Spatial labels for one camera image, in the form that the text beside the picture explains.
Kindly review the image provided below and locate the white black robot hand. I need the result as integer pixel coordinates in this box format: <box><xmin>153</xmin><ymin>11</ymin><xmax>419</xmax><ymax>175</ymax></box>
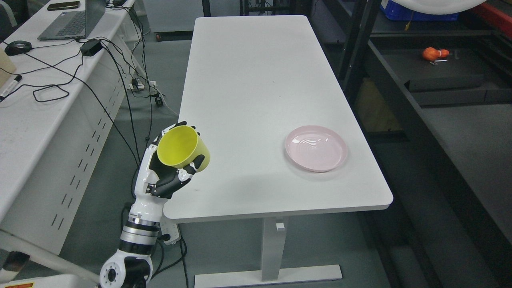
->
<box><xmin>128</xmin><ymin>122</ymin><xmax>205</xmax><ymax>222</ymax></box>

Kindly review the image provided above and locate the yellow plastic cup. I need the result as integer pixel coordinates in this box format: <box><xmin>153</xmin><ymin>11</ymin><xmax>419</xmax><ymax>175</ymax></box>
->
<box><xmin>157</xmin><ymin>125</ymin><xmax>210</xmax><ymax>172</ymax></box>

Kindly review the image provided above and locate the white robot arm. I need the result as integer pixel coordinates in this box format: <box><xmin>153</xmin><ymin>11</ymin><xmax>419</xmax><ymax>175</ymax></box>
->
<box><xmin>97</xmin><ymin>216</ymin><xmax>159</xmax><ymax>288</ymax></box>

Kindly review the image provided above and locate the black metal shelf rack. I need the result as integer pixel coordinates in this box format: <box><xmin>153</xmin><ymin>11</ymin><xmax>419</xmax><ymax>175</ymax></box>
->
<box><xmin>320</xmin><ymin>0</ymin><xmax>512</xmax><ymax>288</ymax></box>

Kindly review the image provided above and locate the white power strip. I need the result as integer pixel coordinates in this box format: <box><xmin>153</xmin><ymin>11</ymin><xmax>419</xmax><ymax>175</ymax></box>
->
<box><xmin>160</xmin><ymin>218</ymin><xmax>182</xmax><ymax>245</ymax></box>

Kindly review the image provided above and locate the white side desk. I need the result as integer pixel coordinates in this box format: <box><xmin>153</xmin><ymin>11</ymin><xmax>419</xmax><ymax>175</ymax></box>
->
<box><xmin>1</xmin><ymin>0</ymin><xmax>134</xmax><ymax>282</ymax></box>

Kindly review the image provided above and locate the white table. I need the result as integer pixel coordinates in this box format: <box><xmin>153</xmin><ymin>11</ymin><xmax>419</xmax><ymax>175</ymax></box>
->
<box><xmin>164</xmin><ymin>15</ymin><xmax>393</xmax><ymax>288</ymax></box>

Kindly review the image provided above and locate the black power adapter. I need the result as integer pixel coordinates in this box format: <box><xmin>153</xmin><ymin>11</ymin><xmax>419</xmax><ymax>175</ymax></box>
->
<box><xmin>79</xmin><ymin>39</ymin><xmax>104</xmax><ymax>57</ymax></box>

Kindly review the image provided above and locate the pink plastic plate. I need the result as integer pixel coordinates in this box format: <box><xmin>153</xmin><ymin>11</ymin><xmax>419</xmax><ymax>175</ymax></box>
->
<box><xmin>284</xmin><ymin>125</ymin><xmax>348</xmax><ymax>172</ymax></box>

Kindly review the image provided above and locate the black marker pen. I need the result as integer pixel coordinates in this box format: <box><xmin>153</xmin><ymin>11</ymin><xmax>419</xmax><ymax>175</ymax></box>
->
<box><xmin>0</xmin><ymin>74</ymin><xmax>22</xmax><ymax>102</ymax></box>

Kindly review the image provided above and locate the grey laptop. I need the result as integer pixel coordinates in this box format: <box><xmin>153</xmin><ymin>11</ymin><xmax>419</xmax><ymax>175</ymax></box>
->
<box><xmin>37</xmin><ymin>0</ymin><xmax>106</xmax><ymax>41</ymax></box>

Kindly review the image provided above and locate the cardboard box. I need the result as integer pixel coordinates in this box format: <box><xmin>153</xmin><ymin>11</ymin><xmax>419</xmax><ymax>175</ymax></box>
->
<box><xmin>0</xmin><ymin>48</ymin><xmax>16</xmax><ymax>88</ymax></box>

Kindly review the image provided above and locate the black computer mouse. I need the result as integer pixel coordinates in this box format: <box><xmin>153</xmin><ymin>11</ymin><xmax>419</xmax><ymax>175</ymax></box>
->
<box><xmin>4</xmin><ymin>40</ymin><xmax>33</xmax><ymax>56</ymax></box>

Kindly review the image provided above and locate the black smartphone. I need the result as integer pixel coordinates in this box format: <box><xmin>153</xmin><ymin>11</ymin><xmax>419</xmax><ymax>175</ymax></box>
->
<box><xmin>46</xmin><ymin>0</ymin><xmax>81</xmax><ymax>11</ymax></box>

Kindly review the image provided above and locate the orange toy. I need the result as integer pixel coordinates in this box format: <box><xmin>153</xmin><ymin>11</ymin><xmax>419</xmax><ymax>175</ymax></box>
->
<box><xmin>421</xmin><ymin>47</ymin><xmax>450</xmax><ymax>61</ymax></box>

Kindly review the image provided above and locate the black cable loop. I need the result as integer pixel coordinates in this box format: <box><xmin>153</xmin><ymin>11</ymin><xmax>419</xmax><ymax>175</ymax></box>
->
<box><xmin>32</xmin><ymin>85</ymin><xmax>70</xmax><ymax>103</ymax></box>

